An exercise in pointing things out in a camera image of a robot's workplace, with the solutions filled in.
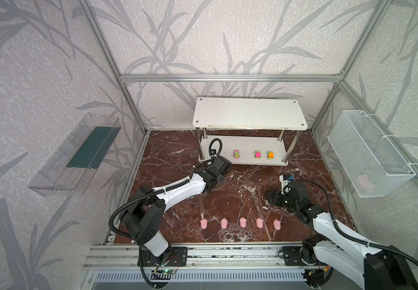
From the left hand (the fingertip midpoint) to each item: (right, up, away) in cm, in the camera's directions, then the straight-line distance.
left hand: (220, 165), depth 89 cm
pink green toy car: (+9, +5, +9) cm, 13 cm away
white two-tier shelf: (+20, +19, +30) cm, 41 cm away
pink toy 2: (+2, -25, -8) cm, 27 cm away
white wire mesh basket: (+54, +3, -27) cm, 60 cm away
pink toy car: (+21, +5, +9) cm, 23 cm away
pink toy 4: (+18, -25, -7) cm, 32 cm away
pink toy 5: (+26, -26, -8) cm, 37 cm away
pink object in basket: (+59, -5, -17) cm, 62 cm away
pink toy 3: (+11, -25, -7) cm, 28 cm away
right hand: (+24, -11, -2) cm, 26 cm away
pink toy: (-7, -25, -9) cm, 28 cm away
